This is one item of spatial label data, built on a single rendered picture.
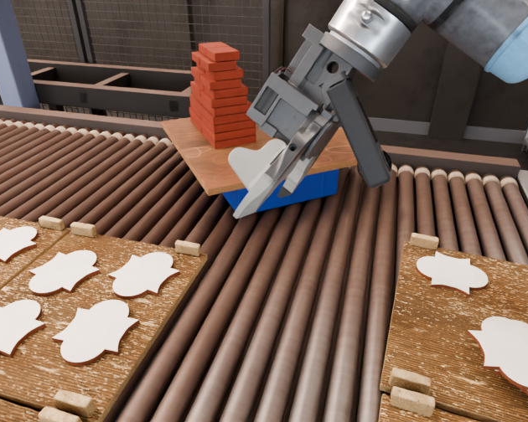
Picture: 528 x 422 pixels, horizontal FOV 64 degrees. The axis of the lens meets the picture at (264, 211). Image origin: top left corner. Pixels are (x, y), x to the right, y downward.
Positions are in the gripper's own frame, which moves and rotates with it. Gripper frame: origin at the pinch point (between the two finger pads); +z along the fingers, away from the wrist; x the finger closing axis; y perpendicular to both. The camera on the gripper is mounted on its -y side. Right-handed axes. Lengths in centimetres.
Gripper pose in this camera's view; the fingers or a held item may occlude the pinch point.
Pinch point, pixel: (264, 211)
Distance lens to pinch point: 50.6
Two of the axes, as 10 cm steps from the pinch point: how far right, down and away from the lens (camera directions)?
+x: -3.4, 1.8, -9.2
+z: -5.5, 7.6, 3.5
